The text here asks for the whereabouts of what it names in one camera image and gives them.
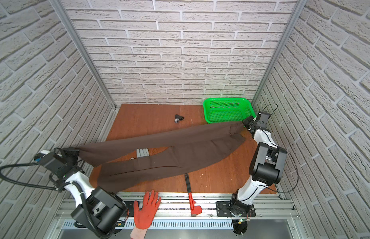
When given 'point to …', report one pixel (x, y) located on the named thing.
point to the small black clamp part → (178, 118)
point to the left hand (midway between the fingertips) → (73, 142)
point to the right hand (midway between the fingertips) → (249, 119)
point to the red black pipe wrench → (194, 210)
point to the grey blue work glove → (142, 152)
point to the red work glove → (143, 218)
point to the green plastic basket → (227, 109)
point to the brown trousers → (187, 148)
